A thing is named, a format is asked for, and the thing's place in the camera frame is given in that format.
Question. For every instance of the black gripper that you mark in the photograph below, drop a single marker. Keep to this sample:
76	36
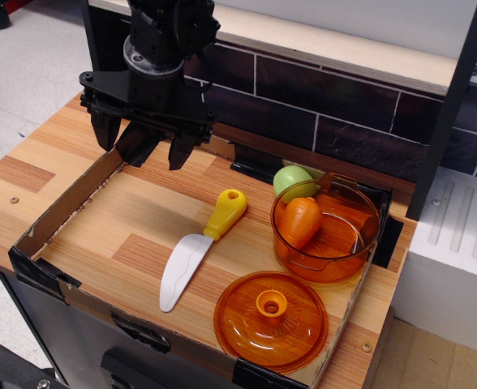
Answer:
162	102

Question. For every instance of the orange toy carrot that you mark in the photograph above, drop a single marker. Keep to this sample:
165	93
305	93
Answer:
300	221

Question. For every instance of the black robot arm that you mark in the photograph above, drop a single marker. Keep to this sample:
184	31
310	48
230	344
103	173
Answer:
164	36

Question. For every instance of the orange transparent pot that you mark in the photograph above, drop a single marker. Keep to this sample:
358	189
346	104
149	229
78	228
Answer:
350	229

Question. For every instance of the orange transparent pot lid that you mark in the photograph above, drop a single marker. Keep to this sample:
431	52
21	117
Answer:
271	319

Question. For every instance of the green toy fruit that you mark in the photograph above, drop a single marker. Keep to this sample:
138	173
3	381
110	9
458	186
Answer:
295	182

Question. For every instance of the dark tiled backsplash shelf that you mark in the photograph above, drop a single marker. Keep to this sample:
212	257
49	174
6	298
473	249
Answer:
285	91

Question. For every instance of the white toy sink unit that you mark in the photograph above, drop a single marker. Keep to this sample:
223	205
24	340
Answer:
437	290

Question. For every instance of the yellow handled toy knife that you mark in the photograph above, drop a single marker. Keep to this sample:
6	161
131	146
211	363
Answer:
191	249

